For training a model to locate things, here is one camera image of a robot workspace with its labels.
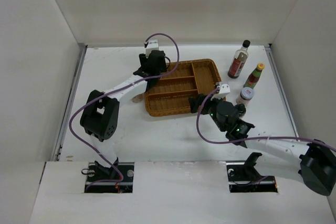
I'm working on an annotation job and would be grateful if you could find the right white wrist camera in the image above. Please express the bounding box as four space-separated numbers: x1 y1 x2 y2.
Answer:
213 81 230 99

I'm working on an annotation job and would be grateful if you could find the brown wicker divided basket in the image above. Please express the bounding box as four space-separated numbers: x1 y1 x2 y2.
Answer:
144 59 221 116

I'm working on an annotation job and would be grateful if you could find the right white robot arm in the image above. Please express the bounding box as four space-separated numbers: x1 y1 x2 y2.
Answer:
188 94 335 196

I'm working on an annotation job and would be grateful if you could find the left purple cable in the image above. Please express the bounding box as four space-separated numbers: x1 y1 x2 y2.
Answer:
69 33 180 193

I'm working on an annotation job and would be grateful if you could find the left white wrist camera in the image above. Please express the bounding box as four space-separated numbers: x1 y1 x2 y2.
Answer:
144 39 159 58

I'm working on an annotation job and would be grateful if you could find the tall dark vinegar bottle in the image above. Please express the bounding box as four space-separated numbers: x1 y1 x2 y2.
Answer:
227 40 250 79

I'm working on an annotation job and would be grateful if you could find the pink-cap clear spice bottle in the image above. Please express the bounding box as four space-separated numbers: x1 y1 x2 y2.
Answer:
132 96 143 103

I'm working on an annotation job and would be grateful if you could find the green red sauce bottle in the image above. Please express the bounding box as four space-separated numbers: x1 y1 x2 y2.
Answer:
243 63 265 89

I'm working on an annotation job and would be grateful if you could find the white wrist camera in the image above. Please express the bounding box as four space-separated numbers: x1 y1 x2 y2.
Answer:
144 39 159 58
213 81 230 99

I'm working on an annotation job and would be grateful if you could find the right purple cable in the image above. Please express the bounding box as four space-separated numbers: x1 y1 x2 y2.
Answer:
196 89 336 154

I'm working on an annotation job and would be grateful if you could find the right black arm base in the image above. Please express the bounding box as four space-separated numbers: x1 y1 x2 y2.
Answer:
226 152 278 193

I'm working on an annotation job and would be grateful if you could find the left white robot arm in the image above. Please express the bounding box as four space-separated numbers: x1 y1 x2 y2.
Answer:
80 50 167 162

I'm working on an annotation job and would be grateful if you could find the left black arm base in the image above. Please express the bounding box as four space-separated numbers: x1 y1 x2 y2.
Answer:
81 159 135 194

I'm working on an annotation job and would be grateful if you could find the black-cap small pepper bottle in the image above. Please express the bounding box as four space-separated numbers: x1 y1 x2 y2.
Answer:
235 103 247 118

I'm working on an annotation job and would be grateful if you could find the purple cable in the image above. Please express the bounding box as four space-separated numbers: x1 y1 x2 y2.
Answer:
69 33 180 193
196 89 336 154

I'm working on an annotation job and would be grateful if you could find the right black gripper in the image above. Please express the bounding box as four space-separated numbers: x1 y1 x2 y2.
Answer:
188 92 226 132

